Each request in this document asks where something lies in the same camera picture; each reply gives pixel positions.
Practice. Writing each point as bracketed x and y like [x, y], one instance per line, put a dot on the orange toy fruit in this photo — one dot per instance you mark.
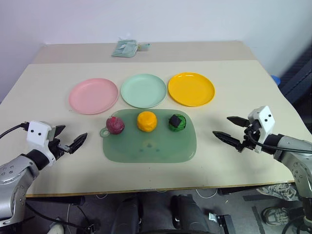
[146, 121]

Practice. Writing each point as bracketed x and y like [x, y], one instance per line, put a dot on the dark rounded shape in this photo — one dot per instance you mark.
[128, 217]
[189, 214]

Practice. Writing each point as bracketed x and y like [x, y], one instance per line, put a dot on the dark red toy fruit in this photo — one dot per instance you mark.
[115, 125]

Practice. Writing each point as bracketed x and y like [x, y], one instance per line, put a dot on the yellow plate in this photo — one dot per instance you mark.
[191, 89]

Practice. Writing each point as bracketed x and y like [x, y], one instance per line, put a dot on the black ribbed object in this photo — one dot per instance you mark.
[298, 78]

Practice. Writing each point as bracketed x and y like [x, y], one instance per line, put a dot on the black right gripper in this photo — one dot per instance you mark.
[251, 140]

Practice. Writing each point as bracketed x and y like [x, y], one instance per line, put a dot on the translucent green cutting board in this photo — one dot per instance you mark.
[151, 148]

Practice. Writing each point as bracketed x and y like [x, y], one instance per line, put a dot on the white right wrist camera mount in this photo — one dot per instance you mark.
[264, 122]

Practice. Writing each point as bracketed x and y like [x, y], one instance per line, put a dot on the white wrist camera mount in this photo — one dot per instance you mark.
[36, 136]
[264, 122]

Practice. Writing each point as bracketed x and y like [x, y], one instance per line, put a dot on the white shoe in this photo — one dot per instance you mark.
[55, 229]

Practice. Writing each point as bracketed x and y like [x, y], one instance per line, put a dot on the folded green cloth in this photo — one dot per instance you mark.
[124, 48]

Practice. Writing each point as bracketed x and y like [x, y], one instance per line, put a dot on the light green plate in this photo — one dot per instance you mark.
[143, 90]

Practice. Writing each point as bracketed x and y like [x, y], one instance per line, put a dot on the grey sneaker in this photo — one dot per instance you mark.
[280, 215]

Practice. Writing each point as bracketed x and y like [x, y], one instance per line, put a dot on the black metal bracket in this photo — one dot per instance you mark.
[223, 222]

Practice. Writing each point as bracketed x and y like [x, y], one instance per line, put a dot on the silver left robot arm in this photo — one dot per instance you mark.
[14, 175]

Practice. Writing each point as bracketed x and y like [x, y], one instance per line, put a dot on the pink plate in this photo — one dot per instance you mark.
[93, 96]

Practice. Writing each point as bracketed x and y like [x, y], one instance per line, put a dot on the black table frame bar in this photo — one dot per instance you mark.
[237, 190]

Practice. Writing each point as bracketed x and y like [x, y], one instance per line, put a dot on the blue round object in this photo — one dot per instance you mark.
[276, 80]

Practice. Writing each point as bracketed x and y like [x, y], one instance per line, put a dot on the green toy fruit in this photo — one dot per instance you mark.
[178, 123]

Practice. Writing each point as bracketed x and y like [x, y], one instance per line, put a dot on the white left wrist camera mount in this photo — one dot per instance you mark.
[36, 136]

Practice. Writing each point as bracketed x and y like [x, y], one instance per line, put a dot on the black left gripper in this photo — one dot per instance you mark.
[59, 146]

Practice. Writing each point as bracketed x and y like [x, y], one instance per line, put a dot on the camouflage trouser leg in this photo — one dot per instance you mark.
[278, 191]

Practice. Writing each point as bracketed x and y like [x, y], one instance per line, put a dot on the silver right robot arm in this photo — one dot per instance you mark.
[295, 161]

